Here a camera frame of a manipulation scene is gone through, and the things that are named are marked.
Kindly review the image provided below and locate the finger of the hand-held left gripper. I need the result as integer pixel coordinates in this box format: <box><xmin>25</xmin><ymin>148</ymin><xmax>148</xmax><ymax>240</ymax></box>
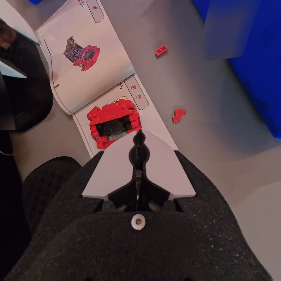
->
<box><xmin>0</xmin><ymin>0</ymin><xmax>41</xmax><ymax>46</ymax></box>
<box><xmin>0</xmin><ymin>59</ymin><xmax>27</xmax><ymax>79</ymax></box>

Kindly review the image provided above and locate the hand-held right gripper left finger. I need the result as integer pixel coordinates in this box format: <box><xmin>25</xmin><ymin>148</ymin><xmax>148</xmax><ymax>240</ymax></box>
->
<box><xmin>81</xmin><ymin>131</ymin><xmax>140</xmax><ymax>208</ymax></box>

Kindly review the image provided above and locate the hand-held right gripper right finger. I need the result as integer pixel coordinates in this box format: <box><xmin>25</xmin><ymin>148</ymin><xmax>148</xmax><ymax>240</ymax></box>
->
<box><xmin>139</xmin><ymin>129</ymin><xmax>197</xmax><ymax>208</ymax></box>

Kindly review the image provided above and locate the red lego car body section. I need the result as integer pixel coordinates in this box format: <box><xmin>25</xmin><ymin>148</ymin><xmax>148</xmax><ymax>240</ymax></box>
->
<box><xmin>87</xmin><ymin>99</ymin><xmax>143</xmax><ymax>150</ymax></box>

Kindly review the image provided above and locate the blue plastic bin with divider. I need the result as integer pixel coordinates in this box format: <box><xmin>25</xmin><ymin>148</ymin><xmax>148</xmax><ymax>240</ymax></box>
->
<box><xmin>192</xmin><ymin>0</ymin><xmax>281</xmax><ymax>139</ymax></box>

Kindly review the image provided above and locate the angled red lego piece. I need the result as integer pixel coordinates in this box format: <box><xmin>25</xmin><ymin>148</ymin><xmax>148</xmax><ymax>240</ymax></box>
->
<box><xmin>172</xmin><ymin>109</ymin><xmax>187</xmax><ymax>123</ymax></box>

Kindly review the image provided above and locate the red two-stud lego plate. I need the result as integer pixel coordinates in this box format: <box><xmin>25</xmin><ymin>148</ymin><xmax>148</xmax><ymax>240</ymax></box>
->
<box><xmin>155</xmin><ymin>44</ymin><xmax>168</xmax><ymax>57</ymax></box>

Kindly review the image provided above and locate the person's left hand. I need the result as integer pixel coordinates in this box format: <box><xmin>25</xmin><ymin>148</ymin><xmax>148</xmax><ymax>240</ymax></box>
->
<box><xmin>0</xmin><ymin>22</ymin><xmax>17</xmax><ymax>49</ymax></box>

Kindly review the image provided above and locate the white instruction booklet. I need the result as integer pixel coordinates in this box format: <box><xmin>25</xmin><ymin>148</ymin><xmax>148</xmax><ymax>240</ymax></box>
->
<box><xmin>36</xmin><ymin>0</ymin><xmax>179</xmax><ymax>159</ymax></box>

